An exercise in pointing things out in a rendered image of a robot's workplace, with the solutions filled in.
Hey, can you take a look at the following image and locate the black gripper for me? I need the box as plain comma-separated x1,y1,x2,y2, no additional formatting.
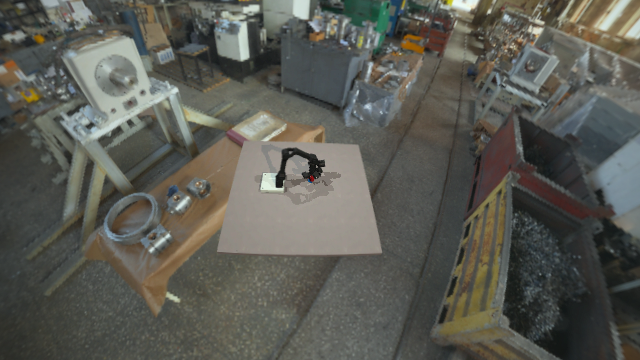
302,166,323,180

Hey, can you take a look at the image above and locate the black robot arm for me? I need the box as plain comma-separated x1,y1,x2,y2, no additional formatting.
275,147,325,188

